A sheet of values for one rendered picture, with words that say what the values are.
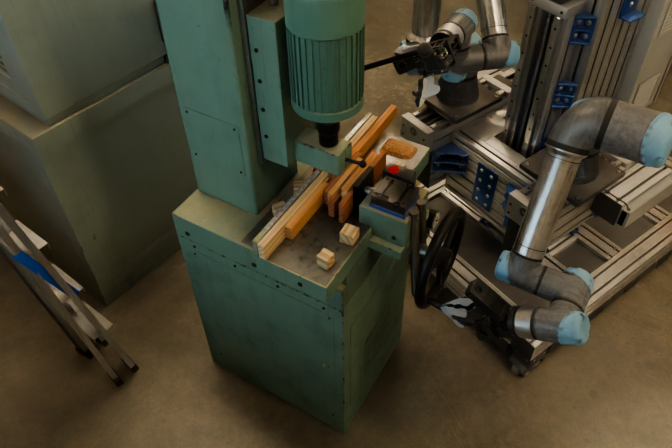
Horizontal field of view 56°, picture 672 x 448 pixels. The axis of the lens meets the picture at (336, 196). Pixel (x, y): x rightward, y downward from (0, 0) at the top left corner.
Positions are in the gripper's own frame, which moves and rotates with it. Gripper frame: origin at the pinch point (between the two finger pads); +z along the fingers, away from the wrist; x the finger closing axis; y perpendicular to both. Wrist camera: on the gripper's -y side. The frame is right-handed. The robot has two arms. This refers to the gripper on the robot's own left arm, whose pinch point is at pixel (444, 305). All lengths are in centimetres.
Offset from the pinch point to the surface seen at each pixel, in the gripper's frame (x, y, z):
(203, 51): 4, -80, 33
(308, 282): -18.0, -25.7, 18.5
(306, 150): 9, -45, 27
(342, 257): -7.7, -24.1, 15.5
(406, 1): 276, 19, 175
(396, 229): 5.3, -21.7, 7.4
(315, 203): 2.6, -32.9, 26.8
